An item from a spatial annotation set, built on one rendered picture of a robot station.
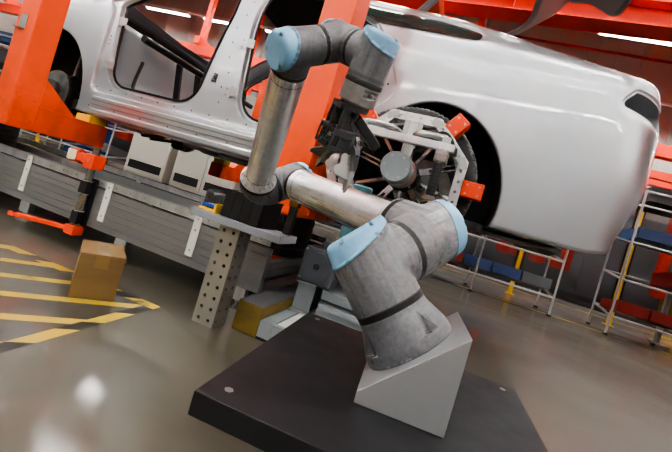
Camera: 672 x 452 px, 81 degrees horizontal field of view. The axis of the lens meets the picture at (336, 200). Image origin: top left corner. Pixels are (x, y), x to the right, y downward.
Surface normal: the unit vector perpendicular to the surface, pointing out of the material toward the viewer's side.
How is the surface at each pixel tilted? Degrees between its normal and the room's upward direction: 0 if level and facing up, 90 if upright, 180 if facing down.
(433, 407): 90
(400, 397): 90
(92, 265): 90
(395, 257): 63
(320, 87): 90
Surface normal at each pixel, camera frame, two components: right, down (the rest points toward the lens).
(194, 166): -0.23, -0.07
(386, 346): -0.59, -0.22
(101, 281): 0.51, 0.15
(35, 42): 0.91, 0.27
